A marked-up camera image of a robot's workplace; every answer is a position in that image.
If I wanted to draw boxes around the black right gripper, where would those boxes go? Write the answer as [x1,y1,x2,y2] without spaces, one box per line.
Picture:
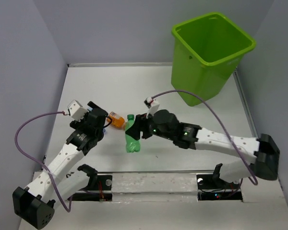
[126,109,174,140]

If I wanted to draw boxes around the green plastic bottle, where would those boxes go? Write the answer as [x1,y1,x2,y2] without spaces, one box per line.
[124,114,141,153]

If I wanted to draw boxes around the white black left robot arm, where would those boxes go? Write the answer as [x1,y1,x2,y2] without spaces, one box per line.
[12,100,108,230]

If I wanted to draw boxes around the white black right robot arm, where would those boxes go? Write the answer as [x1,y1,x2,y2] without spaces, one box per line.
[125,110,280,188]

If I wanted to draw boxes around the green plastic bin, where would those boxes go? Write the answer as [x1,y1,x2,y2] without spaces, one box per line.
[171,12,256,106]

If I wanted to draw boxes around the orange juice bottle yellow cap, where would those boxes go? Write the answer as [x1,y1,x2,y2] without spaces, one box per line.
[107,112,126,130]

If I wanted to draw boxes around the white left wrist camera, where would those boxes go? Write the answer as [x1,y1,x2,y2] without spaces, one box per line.
[63,100,89,121]

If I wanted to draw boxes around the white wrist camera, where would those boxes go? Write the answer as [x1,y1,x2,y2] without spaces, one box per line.
[144,97,160,118]
[63,100,89,121]

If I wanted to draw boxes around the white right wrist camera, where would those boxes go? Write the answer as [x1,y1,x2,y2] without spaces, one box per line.
[144,97,160,118]

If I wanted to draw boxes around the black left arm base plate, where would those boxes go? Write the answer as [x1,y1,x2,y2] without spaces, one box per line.
[72,174,112,202]

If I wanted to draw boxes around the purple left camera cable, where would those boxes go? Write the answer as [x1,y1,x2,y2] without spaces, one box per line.
[15,111,74,213]

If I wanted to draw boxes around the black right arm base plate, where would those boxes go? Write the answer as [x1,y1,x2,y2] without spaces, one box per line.
[196,174,243,201]

